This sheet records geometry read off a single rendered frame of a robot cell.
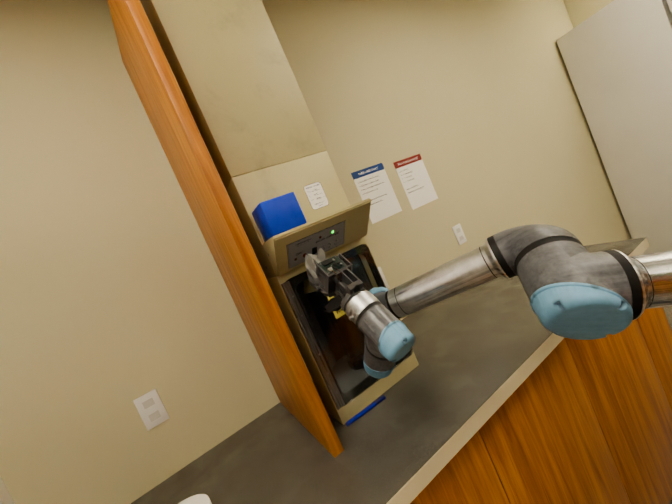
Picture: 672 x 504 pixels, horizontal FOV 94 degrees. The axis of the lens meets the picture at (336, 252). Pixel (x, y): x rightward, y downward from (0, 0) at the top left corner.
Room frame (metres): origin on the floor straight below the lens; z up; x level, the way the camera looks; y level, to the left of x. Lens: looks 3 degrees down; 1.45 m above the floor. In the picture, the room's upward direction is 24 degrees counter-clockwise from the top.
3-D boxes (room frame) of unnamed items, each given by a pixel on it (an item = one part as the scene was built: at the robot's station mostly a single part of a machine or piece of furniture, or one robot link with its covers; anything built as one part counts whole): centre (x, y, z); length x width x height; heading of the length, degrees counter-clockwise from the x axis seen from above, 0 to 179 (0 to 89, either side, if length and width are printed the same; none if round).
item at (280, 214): (0.85, 0.10, 1.56); 0.10 x 0.10 x 0.09; 27
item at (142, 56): (0.98, 0.31, 1.64); 0.49 x 0.03 x 1.40; 27
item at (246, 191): (1.06, 0.10, 1.33); 0.32 x 0.25 x 0.77; 117
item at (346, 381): (0.94, 0.03, 1.19); 0.30 x 0.01 x 0.40; 117
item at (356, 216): (0.90, 0.01, 1.46); 0.32 x 0.12 x 0.10; 117
